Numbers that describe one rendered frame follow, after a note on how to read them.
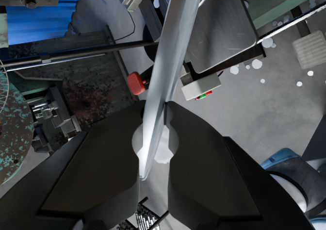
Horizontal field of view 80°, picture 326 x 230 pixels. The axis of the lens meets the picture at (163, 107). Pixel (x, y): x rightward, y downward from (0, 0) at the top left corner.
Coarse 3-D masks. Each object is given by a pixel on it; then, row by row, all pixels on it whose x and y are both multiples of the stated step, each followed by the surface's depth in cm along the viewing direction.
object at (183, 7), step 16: (176, 0) 9; (192, 0) 12; (176, 16) 9; (192, 16) 25; (176, 32) 9; (160, 48) 9; (176, 48) 10; (160, 64) 9; (176, 64) 14; (160, 80) 10; (176, 80) 29; (160, 96) 10; (144, 112) 10; (160, 112) 12; (144, 128) 11; (160, 128) 18; (144, 144) 12; (144, 160) 13; (144, 176) 16
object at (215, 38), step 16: (208, 0) 35; (224, 0) 33; (240, 0) 31; (208, 16) 36; (224, 16) 34; (240, 16) 32; (192, 32) 39; (208, 32) 37; (224, 32) 35; (240, 32) 33; (256, 32) 32; (192, 48) 41; (208, 48) 38; (224, 48) 36; (240, 48) 34; (192, 64) 42; (208, 64) 39
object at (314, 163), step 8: (320, 128) 82; (312, 136) 78; (320, 136) 74; (312, 144) 72; (320, 144) 69; (304, 152) 69; (312, 152) 66; (320, 152) 64; (312, 160) 62; (320, 160) 60
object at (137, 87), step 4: (132, 72) 62; (136, 72) 62; (128, 76) 64; (132, 76) 63; (136, 76) 61; (128, 80) 65; (132, 80) 63; (136, 80) 62; (140, 80) 62; (144, 80) 65; (132, 84) 64; (136, 84) 62; (140, 84) 61; (132, 88) 65; (136, 88) 63; (140, 88) 62; (144, 88) 62; (132, 92) 66; (136, 92) 64; (140, 92) 63
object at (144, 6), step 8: (144, 0) 56; (152, 0) 55; (160, 0) 52; (144, 8) 57; (152, 8) 55; (160, 8) 53; (144, 16) 58; (152, 16) 56; (160, 16) 55; (152, 24) 57; (160, 24) 55; (152, 32) 58; (160, 32) 56
